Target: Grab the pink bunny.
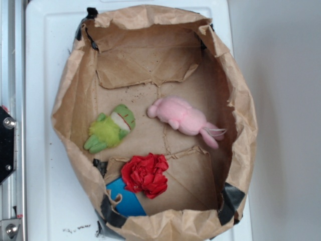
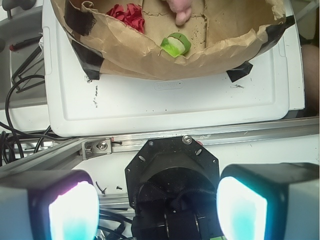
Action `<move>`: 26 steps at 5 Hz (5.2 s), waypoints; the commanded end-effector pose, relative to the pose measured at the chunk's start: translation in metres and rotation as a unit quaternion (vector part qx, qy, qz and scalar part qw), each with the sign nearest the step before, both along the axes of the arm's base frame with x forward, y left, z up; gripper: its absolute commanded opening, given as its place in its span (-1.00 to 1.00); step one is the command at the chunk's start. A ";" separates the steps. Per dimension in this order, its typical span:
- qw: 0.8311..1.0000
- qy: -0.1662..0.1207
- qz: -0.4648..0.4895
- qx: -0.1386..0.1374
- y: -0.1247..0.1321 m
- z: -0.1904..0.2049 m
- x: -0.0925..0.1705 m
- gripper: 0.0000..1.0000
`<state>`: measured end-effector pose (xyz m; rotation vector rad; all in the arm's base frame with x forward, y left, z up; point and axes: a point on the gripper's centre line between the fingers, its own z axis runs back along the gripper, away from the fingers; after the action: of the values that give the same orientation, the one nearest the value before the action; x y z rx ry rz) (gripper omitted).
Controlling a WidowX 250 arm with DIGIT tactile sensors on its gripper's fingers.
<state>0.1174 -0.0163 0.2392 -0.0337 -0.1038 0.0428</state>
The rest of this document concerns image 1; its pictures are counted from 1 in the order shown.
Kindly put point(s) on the pink plush bunny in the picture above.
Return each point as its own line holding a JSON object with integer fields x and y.
{"x": 181, "y": 116}

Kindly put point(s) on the brown paper bag bin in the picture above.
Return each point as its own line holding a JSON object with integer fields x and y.
{"x": 135, "y": 56}

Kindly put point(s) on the red crumpled paper ball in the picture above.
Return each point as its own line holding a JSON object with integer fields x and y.
{"x": 146, "y": 174}

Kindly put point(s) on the green plush frog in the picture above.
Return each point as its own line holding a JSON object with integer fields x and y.
{"x": 108, "y": 131}

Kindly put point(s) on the blue plastic block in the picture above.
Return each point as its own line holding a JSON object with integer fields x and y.
{"x": 128, "y": 203}

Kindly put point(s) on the black mounting plate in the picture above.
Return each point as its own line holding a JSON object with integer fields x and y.
{"x": 7, "y": 145}

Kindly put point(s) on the aluminium frame rail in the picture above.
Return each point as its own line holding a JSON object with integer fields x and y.
{"x": 13, "y": 190}

